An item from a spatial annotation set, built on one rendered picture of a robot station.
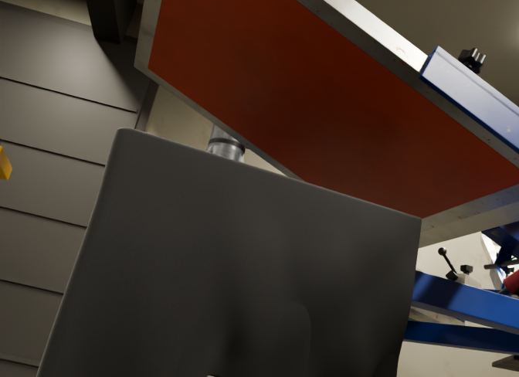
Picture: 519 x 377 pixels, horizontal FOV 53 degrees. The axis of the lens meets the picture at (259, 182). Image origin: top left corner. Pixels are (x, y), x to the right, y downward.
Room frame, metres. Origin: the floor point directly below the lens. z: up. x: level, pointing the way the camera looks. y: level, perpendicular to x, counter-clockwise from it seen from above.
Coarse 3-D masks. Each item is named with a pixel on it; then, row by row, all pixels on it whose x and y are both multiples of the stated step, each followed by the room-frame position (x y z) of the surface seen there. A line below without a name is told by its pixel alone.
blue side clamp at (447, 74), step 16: (432, 64) 0.69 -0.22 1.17; (448, 64) 0.69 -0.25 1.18; (432, 80) 0.69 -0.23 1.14; (448, 80) 0.69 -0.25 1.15; (464, 80) 0.70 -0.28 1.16; (480, 80) 0.71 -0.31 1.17; (448, 96) 0.69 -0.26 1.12; (464, 96) 0.70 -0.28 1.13; (480, 96) 0.71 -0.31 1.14; (496, 96) 0.71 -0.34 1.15; (464, 112) 0.71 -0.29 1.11; (480, 112) 0.71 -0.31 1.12; (496, 112) 0.71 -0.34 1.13; (512, 112) 0.72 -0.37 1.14; (496, 128) 0.71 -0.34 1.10; (512, 128) 0.72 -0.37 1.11; (512, 144) 0.72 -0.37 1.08
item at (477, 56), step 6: (474, 48) 0.71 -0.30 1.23; (462, 54) 0.72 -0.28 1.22; (468, 54) 0.71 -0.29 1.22; (474, 54) 0.71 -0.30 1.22; (480, 54) 0.71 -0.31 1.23; (462, 60) 0.73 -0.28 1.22; (468, 60) 0.72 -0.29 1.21; (474, 60) 0.71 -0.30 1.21; (480, 60) 0.71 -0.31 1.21; (468, 66) 0.72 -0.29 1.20; (474, 66) 0.72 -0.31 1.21; (480, 66) 0.73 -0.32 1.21; (474, 72) 0.74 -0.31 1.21
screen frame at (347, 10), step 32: (160, 0) 0.86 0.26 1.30; (320, 0) 0.66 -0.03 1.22; (352, 0) 0.66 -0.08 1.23; (352, 32) 0.69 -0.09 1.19; (384, 32) 0.68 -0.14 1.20; (384, 64) 0.71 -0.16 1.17; (416, 64) 0.69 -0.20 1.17; (224, 128) 1.20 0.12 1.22; (480, 128) 0.74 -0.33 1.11; (512, 160) 0.77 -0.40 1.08; (512, 192) 0.85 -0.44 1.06
